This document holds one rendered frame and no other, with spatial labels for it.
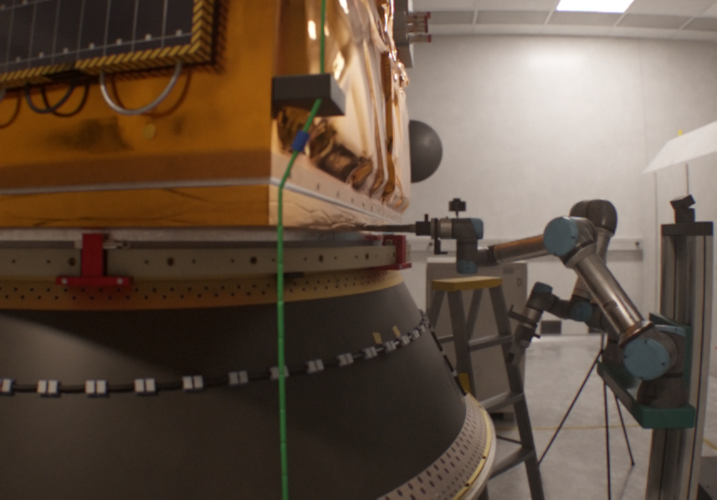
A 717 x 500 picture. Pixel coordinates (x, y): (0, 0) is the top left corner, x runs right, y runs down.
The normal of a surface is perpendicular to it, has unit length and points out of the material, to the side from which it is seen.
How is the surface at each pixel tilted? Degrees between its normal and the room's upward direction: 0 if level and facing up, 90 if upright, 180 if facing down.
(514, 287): 90
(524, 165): 90
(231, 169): 90
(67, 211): 90
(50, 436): 62
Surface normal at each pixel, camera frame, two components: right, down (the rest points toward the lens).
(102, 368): 0.29, -0.48
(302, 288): 0.63, -0.48
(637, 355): -0.70, 0.09
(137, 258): 0.39, -0.01
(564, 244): -0.80, -0.11
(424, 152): -0.13, -0.01
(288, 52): 0.70, 0.00
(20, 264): 0.17, -0.01
